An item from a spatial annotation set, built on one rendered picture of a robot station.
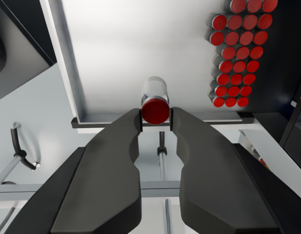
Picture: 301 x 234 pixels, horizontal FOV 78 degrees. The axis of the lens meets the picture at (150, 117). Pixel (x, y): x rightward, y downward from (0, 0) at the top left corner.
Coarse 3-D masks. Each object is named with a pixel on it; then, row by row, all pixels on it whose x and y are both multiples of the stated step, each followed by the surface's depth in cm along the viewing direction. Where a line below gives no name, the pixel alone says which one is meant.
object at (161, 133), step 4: (160, 132) 144; (164, 132) 145; (160, 136) 144; (164, 136) 145; (160, 140) 145; (164, 140) 145; (160, 144) 146; (164, 144) 146; (160, 148) 147; (164, 148) 148
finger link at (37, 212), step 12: (72, 156) 8; (60, 168) 8; (72, 168) 8; (48, 180) 7; (60, 180) 7; (36, 192) 7; (48, 192) 7; (60, 192) 7; (36, 204) 6; (48, 204) 6; (60, 204) 6; (24, 216) 6; (36, 216) 6; (48, 216) 6; (12, 228) 6; (24, 228) 6; (36, 228) 6; (48, 228) 6
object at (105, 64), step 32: (64, 0) 30; (96, 0) 30; (128, 0) 30; (160, 0) 30; (192, 0) 30; (64, 32) 33; (96, 32) 33; (128, 32) 33; (160, 32) 33; (192, 32) 33; (64, 64) 32; (96, 64) 36; (128, 64) 36; (160, 64) 36; (192, 64) 36; (96, 96) 39; (128, 96) 39; (192, 96) 40
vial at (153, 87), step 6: (150, 78) 16; (156, 78) 16; (144, 84) 16; (150, 84) 15; (156, 84) 15; (162, 84) 15; (144, 90) 15; (150, 90) 14; (156, 90) 14; (162, 90) 14; (144, 96) 14; (150, 96) 14; (156, 96) 13; (162, 96) 14; (144, 102) 13; (168, 102) 14
